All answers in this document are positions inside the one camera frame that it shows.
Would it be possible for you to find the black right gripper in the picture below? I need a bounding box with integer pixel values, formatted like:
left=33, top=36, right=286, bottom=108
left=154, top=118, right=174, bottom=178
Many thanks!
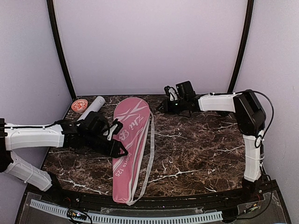
left=157, top=98, right=187, bottom=115

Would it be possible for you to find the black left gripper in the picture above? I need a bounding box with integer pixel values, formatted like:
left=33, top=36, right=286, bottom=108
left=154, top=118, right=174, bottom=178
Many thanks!
left=84, top=133, right=128, bottom=159

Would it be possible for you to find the pink racket cover bag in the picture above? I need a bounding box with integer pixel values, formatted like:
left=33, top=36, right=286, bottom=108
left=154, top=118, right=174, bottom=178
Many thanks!
left=113, top=97, right=155, bottom=206

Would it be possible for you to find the white cardboard shuttlecock tube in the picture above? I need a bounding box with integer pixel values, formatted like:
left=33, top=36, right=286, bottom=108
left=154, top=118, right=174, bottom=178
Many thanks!
left=78, top=96, right=106, bottom=121

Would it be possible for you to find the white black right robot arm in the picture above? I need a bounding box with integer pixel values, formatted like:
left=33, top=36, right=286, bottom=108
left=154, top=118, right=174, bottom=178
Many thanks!
left=157, top=81, right=269, bottom=182

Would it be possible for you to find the red white patterned bowl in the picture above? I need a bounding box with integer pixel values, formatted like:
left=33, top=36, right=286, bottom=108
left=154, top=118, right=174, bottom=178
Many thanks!
left=71, top=99, right=88, bottom=113

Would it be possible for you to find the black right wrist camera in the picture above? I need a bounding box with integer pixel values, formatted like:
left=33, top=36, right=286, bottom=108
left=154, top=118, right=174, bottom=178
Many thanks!
left=164, top=86, right=179, bottom=101

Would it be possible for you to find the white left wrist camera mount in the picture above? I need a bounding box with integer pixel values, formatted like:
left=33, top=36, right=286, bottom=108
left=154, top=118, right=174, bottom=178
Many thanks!
left=103, top=119, right=123, bottom=140

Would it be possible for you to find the grey slotted cable duct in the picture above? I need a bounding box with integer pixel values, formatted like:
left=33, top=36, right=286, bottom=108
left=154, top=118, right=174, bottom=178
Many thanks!
left=29, top=199, right=223, bottom=224

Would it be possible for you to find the black front table rail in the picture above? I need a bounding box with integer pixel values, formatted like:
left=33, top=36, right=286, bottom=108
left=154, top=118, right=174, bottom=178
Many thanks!
left=25, top=177, right=279, bottom=214

